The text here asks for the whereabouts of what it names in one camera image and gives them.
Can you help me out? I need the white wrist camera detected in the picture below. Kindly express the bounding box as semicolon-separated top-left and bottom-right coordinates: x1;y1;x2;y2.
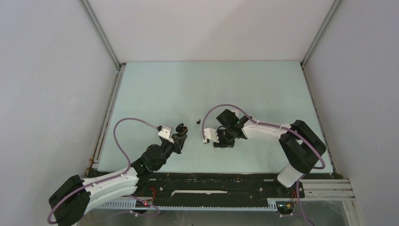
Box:
157;125;174;143
201;128;219;144

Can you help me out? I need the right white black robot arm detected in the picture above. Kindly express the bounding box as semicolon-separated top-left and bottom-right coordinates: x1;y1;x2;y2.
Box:
202;109;327;197

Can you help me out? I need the black earbud charging case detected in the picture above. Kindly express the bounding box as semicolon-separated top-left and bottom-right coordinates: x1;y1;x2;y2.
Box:
175;123;188;136

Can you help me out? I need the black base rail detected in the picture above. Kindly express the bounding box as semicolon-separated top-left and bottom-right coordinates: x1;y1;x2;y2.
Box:
133;173;305;208

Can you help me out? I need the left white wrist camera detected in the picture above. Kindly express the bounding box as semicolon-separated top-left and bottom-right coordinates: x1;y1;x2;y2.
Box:
157;125;174;143

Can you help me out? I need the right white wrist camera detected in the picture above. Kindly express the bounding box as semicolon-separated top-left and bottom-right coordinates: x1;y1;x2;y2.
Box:
201;128;219;144

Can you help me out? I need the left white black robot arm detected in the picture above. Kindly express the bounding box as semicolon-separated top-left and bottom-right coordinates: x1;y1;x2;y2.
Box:
48;133;187;226

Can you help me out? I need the grey cable duct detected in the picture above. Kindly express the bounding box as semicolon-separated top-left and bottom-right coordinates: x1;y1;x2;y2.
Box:
99;199;292;212

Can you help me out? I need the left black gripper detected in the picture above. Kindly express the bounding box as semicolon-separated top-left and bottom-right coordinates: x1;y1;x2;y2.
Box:
154;133;186;170

